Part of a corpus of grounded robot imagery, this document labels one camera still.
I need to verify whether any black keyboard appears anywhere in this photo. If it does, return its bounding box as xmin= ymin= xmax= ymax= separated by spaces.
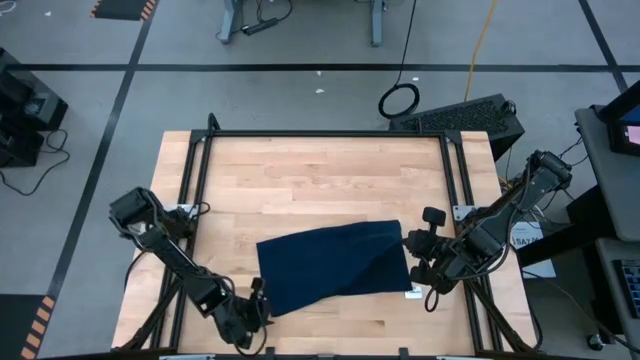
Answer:
xmin=612 ymin=258 xmax=640 ymax=321

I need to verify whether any long black cable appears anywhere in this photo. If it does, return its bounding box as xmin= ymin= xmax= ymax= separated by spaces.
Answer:
xmin=377 ymin=0 xmax=421 ymax=120

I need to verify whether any black equipment stack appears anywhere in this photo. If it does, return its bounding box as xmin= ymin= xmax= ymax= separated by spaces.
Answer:
xmin=0 ymin=47 xmax=70 ymax=169

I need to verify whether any grey desk leg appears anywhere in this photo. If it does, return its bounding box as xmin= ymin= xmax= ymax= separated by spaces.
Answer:
xmin=217 ymin=0 xmax=244 ymax=45
xmin=368 ymin=0 xmax=386 ymax=49

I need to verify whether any navy blue towel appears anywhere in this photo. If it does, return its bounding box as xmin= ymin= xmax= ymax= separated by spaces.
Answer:
xmin=255 ymin=219 xmax=414 ymax=318

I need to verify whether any black hazard striped mat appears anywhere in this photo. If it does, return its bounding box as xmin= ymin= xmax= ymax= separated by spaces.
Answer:
xmin=0 ymin=293 xmax=57 ymax=360
xmin=89 ymin=0 xmax=160 ymax=22

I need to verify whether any white paper sign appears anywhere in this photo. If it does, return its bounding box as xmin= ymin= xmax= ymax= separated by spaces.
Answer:
xmin=509 ymin=221 xmax=558 ymax=280

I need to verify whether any long yellow cable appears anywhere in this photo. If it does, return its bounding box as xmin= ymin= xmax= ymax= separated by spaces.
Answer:
xmin=463 ymin=0 xmax=500 ymax=103

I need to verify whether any black aluminium table frame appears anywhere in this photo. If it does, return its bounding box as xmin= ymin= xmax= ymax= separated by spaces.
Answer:
xmin=112 ymin=112 xmax=544 ymax=360

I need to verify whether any grey side desk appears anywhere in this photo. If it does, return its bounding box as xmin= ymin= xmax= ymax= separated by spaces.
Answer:
xmin=573 ymin=104 xmax=640 ymax=244

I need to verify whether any grey keyboard desk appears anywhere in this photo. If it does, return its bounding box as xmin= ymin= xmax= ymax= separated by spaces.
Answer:
xmin=593 ymin=237 xmax=640 ymax=349

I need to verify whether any black floor cable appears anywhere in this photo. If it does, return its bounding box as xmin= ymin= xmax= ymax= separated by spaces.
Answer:
xmin=0 ymin=128 xmax=71 ymax=197

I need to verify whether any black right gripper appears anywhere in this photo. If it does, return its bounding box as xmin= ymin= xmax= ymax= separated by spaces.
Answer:
xmin=402 ymin=206 xmax=454 ymax=295

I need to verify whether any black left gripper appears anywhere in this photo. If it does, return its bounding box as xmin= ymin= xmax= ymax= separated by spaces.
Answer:
xmin=219 ymin=277 xmax=275 ymax=351

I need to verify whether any black power strip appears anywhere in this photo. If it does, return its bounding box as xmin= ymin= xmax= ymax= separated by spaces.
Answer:
xmin=241 ymin=17 xmax=280 ymax=37

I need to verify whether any black framed display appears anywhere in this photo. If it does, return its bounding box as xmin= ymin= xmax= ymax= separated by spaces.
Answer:
xmin=598 ymin=79 xmax=640 ymax=158

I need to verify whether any black computer tower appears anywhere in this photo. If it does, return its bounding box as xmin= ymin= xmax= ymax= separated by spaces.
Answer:
xmin=388 ymin=93 xmax=526 ymax=162

